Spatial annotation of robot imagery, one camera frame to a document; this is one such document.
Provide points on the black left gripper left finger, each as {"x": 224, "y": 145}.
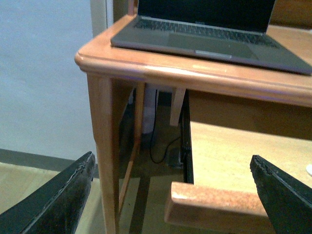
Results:
{"x": 57, "y": 206}

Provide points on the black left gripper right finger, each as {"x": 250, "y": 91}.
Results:
{"x": 286, "y": 200}

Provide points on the wooden keyboard tray drawer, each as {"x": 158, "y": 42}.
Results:
{"x": 220, "y": 135}

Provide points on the white pipe with grey base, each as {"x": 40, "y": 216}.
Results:
{"x": 149, "y": 110}

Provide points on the grey open laptop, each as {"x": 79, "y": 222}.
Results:
{"x": 226, "y": 30}

